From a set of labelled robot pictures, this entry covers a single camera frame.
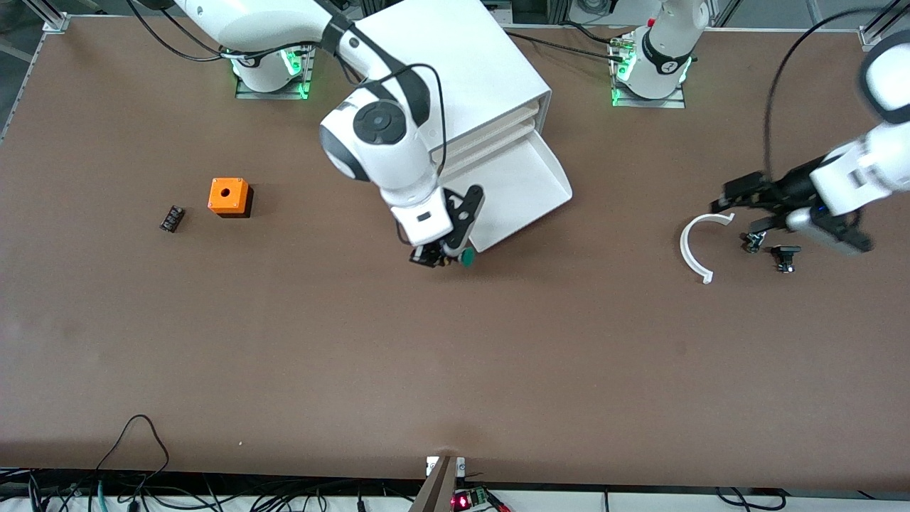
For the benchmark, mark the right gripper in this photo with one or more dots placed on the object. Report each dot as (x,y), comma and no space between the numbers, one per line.
(429,255)

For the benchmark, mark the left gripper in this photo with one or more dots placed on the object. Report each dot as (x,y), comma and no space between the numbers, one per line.
(788,188)

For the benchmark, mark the green push button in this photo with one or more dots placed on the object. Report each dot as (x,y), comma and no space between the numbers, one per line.
(467,257)

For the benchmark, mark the white box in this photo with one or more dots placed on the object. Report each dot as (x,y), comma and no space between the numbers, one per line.
(519,185)

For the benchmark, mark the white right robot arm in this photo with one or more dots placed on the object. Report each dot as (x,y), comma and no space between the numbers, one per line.
(377,135)

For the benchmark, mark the small black silver clip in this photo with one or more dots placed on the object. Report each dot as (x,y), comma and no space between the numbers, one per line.
(752,244)

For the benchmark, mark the small black flat-headed part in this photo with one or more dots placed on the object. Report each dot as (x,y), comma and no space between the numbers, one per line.
(785,251)

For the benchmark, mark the orange box with hole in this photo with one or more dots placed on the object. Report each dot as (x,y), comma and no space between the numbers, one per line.
(227,195)

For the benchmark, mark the circuit board with red light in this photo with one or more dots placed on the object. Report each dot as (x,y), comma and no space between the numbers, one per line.
(469,500)

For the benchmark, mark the small black terminal block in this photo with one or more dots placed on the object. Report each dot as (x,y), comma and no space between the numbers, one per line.
(173,219)

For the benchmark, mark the white curved plastic bracket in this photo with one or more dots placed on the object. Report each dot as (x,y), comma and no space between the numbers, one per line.
(685,245)

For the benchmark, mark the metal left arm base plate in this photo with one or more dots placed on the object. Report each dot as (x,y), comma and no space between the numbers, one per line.
(672,103)

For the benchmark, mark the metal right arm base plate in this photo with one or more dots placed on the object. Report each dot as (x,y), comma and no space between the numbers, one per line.
(307,78)

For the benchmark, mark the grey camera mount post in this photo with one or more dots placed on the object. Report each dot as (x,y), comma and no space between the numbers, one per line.
(437,491)

